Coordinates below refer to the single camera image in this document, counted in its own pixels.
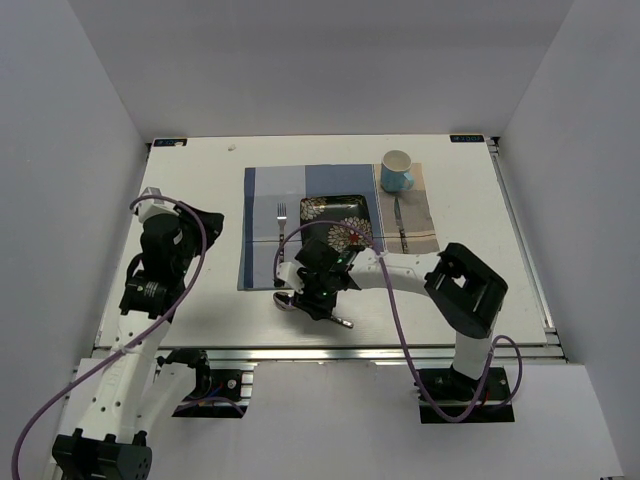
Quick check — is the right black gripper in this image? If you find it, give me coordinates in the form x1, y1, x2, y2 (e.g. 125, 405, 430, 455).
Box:
291, 271, 338, 321

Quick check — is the metal spoon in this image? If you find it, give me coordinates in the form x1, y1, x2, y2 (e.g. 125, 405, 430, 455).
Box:
272, 291, 354, 329

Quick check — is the dark floral rectangular plate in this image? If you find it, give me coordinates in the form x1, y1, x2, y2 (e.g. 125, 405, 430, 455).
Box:
299, 195, 373, 253

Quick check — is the metal fork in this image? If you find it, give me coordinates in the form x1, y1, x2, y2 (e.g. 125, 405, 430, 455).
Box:
277, 202, 287, 265

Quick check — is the metal table knife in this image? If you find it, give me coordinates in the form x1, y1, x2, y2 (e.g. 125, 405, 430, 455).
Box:
394, 195, 410, 254

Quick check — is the blue beige checked placemat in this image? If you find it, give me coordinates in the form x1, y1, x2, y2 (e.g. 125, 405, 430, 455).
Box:
237, 164, 442, 291

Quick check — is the light blue mug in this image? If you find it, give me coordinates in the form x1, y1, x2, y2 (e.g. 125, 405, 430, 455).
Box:
380, 150, 414, 193

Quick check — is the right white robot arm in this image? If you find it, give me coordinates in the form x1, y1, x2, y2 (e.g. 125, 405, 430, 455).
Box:
275, 239, 508, 399

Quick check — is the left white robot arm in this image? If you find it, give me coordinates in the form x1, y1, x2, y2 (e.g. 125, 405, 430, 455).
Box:
52, 188, 224, 479

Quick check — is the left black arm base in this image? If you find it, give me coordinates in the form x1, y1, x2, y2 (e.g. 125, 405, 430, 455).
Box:
156, 348, 248, 419

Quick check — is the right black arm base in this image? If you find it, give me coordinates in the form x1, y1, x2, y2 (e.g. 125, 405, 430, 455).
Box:
418, 367, 515, 424

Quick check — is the left blue table label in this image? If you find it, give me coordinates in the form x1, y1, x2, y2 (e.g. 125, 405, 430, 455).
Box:
152, 138, 188, 148

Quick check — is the blue table label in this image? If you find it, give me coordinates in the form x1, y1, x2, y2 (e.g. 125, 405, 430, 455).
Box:
152, 138, 188, 148
449, 134, 485, 143

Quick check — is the right blue table label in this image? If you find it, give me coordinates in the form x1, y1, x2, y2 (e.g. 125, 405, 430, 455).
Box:
449, 134, 485, 143

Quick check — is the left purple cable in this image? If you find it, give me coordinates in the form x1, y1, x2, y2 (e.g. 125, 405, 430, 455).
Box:
10, 197, 246, 480

